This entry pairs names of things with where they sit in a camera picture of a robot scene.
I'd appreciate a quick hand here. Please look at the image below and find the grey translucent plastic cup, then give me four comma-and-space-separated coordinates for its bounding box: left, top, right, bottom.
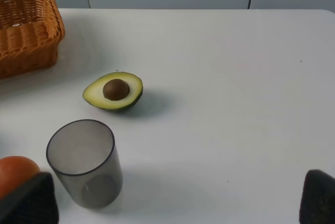
46, 119, 123, 209

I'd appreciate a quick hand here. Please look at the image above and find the orange red tomato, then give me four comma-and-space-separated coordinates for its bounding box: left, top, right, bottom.
1, 156, 40, 199

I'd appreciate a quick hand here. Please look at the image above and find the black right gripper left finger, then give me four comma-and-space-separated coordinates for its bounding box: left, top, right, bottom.
1, 172, 59, 224

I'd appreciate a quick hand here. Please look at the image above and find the halved avocado with pit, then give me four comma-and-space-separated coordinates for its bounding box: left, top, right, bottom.
82, 72, 143, 111

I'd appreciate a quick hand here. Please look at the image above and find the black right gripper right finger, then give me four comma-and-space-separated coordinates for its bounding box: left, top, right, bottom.
299, 170, 334, 224

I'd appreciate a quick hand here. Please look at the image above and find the brown wicker basket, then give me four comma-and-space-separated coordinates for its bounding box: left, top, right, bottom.
1, 0, 65, 79

